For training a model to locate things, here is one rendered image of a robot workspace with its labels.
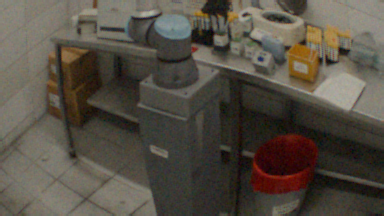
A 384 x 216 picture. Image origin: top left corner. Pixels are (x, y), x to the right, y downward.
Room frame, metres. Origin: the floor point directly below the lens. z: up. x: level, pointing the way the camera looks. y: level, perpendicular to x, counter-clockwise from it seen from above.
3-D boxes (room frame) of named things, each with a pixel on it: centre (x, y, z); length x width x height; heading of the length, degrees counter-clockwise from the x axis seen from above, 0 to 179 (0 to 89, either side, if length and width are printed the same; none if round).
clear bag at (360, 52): (2.11, -0.96, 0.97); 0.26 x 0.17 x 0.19; 69
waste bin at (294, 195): (1.99, -0.41, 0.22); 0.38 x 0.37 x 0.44; 55
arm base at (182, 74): (1.78, 0.05, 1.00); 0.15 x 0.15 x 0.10
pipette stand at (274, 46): (2.05, -0.35, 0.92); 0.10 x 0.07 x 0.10; 47
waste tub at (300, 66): (1.93, -0.47, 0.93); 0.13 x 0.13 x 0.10; 60
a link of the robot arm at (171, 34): (1.78, 0.05, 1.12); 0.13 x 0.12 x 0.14; 45
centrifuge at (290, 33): (2.29, -0.43, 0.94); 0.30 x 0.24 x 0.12; 136
